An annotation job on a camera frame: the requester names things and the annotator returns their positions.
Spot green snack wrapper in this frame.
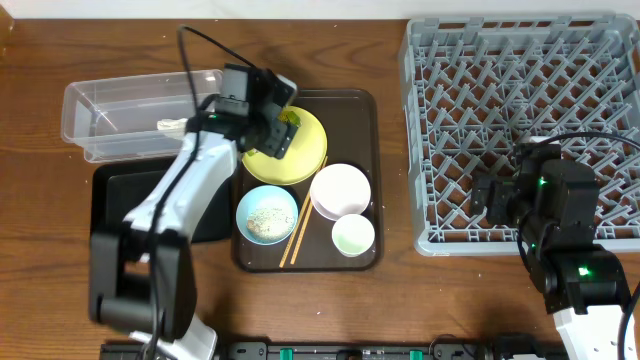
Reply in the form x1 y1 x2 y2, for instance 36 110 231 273
278 110 301 127

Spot light blue bowl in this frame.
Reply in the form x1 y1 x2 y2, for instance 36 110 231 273
235 185 299 246

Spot rice food waste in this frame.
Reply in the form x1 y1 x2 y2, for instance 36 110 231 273
247 208 294 241

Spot pink bowl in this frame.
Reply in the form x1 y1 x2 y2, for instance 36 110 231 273
310 163 372 221

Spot pale green cup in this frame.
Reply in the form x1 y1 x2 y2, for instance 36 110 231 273
331 214 375 257

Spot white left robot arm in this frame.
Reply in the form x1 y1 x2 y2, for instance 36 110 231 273
89 95 300 359

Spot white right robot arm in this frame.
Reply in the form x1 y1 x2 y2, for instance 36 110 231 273
470 143 639 359

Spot grey dishwasher rack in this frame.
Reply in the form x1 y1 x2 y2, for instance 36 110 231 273
399 14 639 256

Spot yellow plate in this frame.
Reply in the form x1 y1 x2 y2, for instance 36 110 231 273
242 106 328 185

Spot dark brown serving tray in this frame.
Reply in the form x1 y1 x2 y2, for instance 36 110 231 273
232 89 384 273

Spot clear plastic bin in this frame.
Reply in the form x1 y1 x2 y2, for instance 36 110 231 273
61 72 194 163

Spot black plastic bin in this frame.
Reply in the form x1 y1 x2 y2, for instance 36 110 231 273
90 157 233 244

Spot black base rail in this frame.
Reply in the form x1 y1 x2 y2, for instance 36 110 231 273
99 340 571 360

